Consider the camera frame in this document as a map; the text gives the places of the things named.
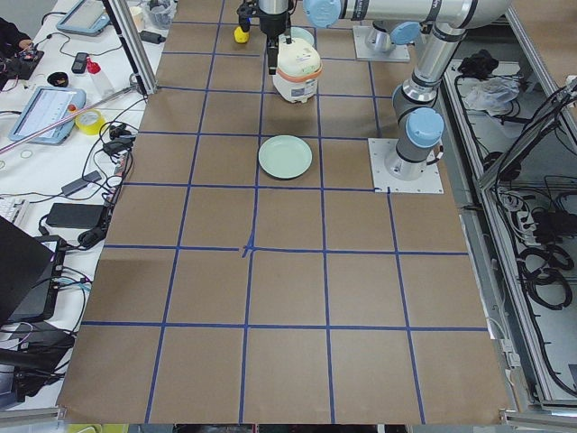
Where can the black gripper, image-left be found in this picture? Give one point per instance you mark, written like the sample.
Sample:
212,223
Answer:
272,26

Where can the white rice cooker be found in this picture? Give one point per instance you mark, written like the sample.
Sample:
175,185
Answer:
298,70

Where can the green plate near lemon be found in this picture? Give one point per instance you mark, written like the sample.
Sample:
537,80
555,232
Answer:
301,33

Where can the yellow lemon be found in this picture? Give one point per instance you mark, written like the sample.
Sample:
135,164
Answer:
241,36

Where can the blue teach pendant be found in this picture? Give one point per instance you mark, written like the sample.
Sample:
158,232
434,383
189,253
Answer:
46,106
86,17

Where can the black phone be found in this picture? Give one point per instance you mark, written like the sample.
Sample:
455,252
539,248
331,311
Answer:
80,63

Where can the yellow tape roll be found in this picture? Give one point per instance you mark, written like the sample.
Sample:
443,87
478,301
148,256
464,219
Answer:
90,122

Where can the grey charger block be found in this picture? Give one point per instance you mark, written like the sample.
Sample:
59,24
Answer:
80,183

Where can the black power adapter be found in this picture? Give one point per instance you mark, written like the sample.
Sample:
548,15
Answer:
70,215

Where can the green plate near wrist camera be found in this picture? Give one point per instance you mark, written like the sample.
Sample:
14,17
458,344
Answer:
285,157

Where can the second arm base plate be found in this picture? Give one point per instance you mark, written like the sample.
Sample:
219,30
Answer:
362,52

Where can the aluminium frame post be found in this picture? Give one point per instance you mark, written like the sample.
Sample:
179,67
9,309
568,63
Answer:
125,28

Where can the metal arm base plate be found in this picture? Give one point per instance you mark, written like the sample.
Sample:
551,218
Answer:
391,174

